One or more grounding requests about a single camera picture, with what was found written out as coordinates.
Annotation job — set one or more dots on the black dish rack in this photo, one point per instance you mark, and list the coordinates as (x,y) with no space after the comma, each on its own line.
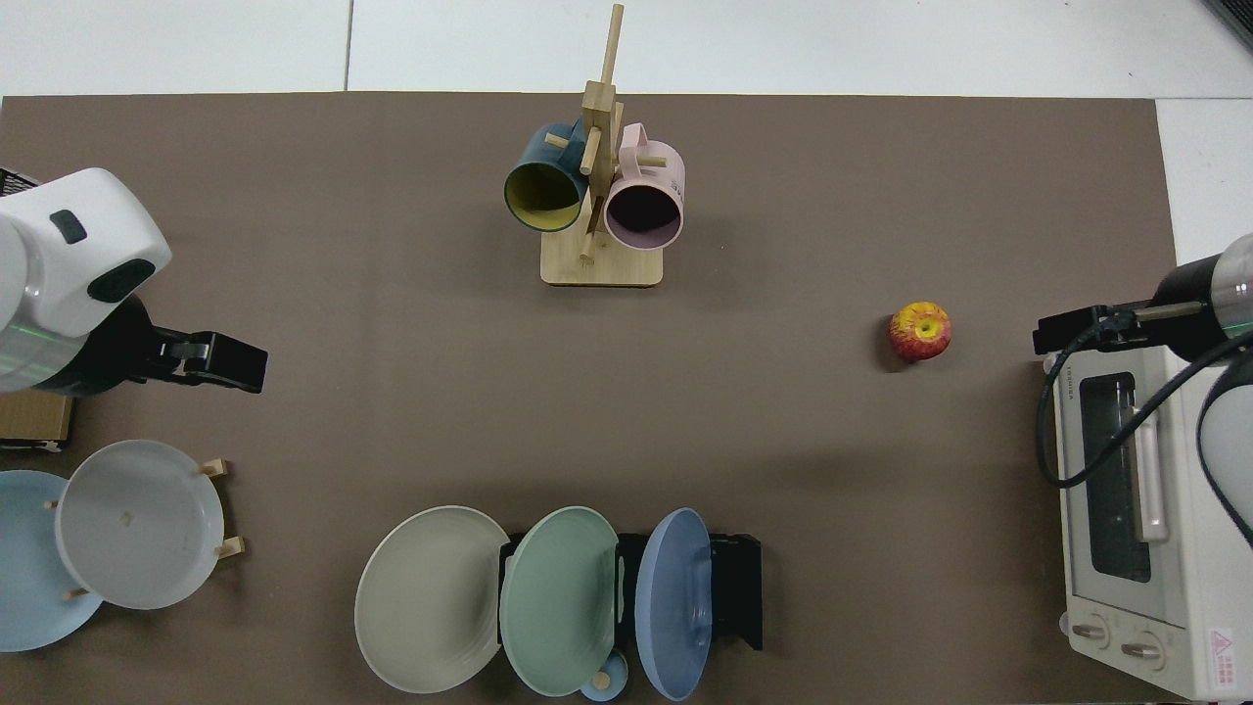
(736,587)

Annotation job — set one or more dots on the pink mug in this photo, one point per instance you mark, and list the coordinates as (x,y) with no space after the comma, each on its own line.
(656,166)

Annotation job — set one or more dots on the red yellow apple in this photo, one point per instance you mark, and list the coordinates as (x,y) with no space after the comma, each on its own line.
(920,333)

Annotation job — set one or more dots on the brown tablecloth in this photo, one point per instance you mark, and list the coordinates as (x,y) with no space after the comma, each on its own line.
(832,196)

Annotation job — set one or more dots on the green plate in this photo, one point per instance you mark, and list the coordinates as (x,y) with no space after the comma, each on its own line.
(558,607)

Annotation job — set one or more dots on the wooden cup stand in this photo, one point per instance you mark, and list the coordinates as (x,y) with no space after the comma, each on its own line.
(599,264)

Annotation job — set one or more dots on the dark corner object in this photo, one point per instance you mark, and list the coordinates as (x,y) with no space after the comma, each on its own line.
(1235,18)

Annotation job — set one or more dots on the pale toaster oven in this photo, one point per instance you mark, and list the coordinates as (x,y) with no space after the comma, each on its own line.
(1189,587)

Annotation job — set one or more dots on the dark teal mug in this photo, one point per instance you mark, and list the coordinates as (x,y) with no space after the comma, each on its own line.
(543,162)

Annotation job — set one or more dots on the small blue round thing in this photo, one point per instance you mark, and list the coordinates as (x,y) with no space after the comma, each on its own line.
(607,681)

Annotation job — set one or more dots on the wooden plate rack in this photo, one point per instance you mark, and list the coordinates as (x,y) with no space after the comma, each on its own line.
(233,547)

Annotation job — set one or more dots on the light blue plate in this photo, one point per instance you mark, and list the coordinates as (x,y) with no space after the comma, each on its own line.
(29,568)

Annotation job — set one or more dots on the white plate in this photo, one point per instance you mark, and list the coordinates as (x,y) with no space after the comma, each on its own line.
(137,524)

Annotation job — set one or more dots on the beige plate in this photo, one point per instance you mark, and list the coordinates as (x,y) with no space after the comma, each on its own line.
(426,602)

